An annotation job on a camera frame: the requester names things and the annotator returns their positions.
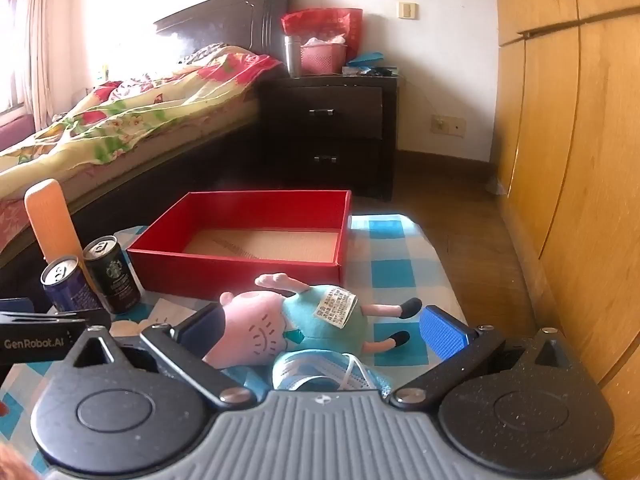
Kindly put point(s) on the blue drink can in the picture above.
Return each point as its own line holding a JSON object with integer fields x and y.
{"x": 72, "y": 290}

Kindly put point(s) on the dark wooden bed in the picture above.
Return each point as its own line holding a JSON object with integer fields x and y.
{"x": 175, "y": 165}

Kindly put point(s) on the black drink can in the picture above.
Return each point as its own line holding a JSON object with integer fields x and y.
{"x": 114, "y": 280}

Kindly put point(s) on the red cardboard box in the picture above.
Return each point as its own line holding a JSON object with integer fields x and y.
{"x": 235, "y": 265}

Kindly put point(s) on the pink plastic basket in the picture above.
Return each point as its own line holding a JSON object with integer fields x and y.
{"x": 322, "y": 60}

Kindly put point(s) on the yellow wooden wardrobe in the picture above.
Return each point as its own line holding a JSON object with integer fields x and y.
{"x": 575, "y": 135}

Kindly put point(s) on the blue white checked cloth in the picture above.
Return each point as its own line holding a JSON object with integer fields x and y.
{"x": 400, "y": 270}

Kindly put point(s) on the dark small clutter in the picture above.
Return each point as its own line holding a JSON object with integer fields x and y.
{"x": 385, "y": 71}

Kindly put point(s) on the cream bear plush toy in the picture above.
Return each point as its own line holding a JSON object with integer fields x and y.
{"x": 125, "y": 328}

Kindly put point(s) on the dark nightstand drawer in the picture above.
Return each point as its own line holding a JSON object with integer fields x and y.
{"x": 340, "y": 110}
{"x": 345, "y": 162}

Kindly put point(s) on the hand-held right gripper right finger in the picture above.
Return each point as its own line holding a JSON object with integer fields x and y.
{"x": 442, "y": 332}

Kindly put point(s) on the red plastic bag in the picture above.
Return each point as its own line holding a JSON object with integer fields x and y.
{"x": 345, "y": 22}

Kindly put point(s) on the steel thermos bottle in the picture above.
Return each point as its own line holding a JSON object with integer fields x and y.
{"x": 292, "y": 57}

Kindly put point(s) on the blue paper items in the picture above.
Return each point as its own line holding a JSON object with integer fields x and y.
{"x": 367, "y": 59}

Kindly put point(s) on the dark wooden headboard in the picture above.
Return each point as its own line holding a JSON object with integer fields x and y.
{"x": 225, "y": 15}

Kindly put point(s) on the light window curtain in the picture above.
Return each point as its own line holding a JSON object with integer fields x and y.
{"x": 45, "y": 35}

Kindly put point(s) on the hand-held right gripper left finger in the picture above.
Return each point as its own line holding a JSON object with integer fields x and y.
{"x": 205, "y": 327}

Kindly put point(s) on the blue face mask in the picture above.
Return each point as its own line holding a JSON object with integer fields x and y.
{"x": 310, "y": 370}

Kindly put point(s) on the pink pig plush toy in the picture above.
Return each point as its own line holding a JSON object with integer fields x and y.
{"x": 250, "y": 325}

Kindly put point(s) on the floral quilt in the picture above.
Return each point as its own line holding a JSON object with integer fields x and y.
{"x": 150, "y": 105}

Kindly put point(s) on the dark wooden nightstand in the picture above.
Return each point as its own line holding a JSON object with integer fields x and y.
{"x": 280, "y": 160}

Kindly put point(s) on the wall light switch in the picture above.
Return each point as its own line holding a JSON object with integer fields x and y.
{"x": 407, "y": 10}

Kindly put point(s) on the wall power outlet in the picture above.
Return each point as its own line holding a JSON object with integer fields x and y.
{"x": 448, "y": 125}

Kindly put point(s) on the orange rounded post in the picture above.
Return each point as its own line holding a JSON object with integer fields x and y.
{"x": 52, "y": 220}

